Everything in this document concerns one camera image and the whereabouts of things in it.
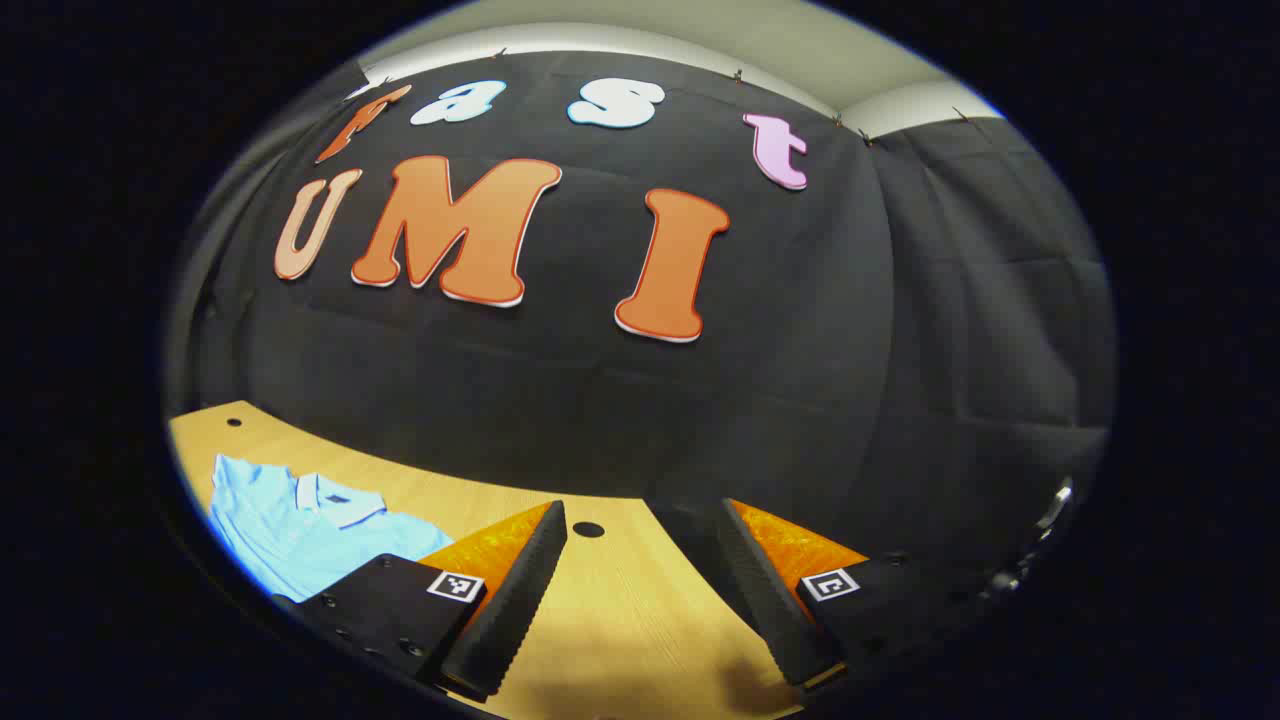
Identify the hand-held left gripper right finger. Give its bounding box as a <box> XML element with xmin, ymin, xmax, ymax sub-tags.
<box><xmin>712</xmin><ymin>497</ymin><xmax>993</xmax><ymax>703</ymax></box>

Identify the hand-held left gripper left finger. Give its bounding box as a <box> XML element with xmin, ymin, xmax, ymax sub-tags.
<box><xmin>272</xmin><ymin>499</ymin><xmax>570</xmax><ymax>704</ymax></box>

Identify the light blue T-shirt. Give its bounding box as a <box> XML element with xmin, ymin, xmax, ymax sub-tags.
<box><xmin>208</xmin><ymin>454</ymin><xmax>457</xmax><ymax>604</ymax></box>

